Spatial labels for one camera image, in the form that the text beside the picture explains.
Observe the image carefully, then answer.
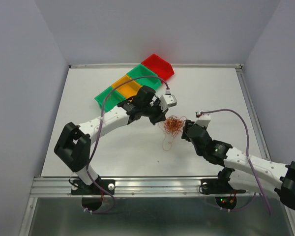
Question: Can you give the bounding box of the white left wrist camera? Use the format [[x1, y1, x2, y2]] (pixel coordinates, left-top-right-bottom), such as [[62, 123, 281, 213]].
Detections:
[[160, 93, 177, 111]]

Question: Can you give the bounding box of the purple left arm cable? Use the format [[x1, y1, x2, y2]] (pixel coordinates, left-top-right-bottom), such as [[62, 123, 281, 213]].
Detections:
[[85, 75, 172, 214]]

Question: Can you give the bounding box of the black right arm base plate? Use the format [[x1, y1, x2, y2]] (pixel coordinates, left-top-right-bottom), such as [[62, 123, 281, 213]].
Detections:
[[199, 178, 246, 195]]

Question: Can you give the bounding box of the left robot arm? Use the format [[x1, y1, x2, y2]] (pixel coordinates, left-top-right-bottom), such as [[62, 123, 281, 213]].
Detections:
[[54, 86, 177, 194]]

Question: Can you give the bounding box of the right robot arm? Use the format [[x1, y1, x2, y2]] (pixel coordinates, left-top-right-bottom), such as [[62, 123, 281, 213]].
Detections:
[[181, 120, 295, 210]]

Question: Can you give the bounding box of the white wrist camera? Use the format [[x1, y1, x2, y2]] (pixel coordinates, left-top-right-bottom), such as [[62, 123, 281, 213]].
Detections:
[[160, 93, 177, 111], [195, 110, 211, 129]]

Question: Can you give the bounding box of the orange wire bundle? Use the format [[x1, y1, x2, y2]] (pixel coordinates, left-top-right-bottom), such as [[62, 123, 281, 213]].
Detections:
[[158, 115, 189, 151]]

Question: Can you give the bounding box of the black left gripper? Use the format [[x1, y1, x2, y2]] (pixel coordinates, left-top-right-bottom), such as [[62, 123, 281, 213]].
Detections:
[[142, 98, 168, 125]]

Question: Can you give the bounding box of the green plastic bin near red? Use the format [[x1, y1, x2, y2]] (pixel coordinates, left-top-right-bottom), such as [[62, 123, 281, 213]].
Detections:
[[127, 64, 162, 90]]

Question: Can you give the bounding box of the aluminium back rail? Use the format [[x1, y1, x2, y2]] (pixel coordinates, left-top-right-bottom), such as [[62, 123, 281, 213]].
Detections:
[[69, 63, 243, 69]]

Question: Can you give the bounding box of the aluminium front rail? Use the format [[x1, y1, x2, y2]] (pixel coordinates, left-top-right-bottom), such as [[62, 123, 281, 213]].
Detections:
[[29, 174, 293, 197]]

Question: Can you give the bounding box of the aluminium right side rail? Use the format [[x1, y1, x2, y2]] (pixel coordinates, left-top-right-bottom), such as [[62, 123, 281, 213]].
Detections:
[[236, 64, 272, 162]]

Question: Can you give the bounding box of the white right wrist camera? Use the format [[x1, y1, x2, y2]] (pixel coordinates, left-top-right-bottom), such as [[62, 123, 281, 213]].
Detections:
[[195, 110, 211, 129]]

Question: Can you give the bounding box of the aluminium rail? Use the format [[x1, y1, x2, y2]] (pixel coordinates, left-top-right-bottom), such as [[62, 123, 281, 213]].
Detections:
[[29, 174, 293, 197], [69, 63, 243, 69], [236, 64, 272, 162]]

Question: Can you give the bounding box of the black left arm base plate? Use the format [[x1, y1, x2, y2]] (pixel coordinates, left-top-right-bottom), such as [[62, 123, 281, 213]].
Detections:
[[68, 178, 116, 196]]

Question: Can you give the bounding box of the green plastic bin front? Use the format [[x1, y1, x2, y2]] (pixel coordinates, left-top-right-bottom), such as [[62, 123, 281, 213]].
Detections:
[[94, 87, 126, 112]]

